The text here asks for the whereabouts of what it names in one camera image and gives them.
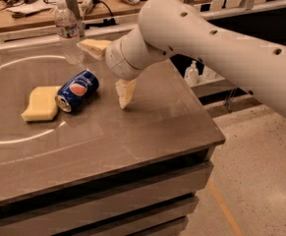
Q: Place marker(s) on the clear plastic water bottle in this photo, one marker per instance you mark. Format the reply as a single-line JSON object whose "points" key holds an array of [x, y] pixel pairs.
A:
{"points": [[68, 31]]}

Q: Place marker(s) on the right clear sanitizer bottle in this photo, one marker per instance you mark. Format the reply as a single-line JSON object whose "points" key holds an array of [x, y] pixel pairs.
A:
{"points": [[208, 73]]}

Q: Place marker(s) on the grey drawer cabinet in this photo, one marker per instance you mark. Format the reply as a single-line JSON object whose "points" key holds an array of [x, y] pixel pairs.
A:
{"points": [[154, 200]]}

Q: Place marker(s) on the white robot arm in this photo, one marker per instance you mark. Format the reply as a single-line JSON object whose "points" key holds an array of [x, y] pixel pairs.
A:
{"points": [[169, 27]]}

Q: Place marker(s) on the blue pepsi can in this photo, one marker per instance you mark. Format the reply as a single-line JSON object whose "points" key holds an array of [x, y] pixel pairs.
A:
{"points": [[74, 92]]}

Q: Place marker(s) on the white papers on bench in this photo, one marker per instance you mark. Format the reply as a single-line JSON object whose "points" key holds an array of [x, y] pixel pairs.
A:
{"points": [[27, 8]]}

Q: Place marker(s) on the grey metal post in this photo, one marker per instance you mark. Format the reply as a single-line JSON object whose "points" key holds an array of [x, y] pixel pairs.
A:
{"points": [[73, 6]]}

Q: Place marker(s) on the left clear sanitizer bottle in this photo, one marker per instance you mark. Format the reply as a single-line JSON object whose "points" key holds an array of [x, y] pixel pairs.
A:
{"points": [[192, 74]]}

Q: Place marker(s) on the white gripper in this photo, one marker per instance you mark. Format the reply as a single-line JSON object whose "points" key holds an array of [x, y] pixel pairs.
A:
{"points": [[115, 59]]}

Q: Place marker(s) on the yellow sponge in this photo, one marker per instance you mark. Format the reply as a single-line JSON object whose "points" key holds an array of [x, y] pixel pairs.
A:
{"points": [[42, 104]]}

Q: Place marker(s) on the clear sanitizer bottle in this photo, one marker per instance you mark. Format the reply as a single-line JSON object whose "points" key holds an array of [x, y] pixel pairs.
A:
{"points": [[208, 73], [192, 74]]}

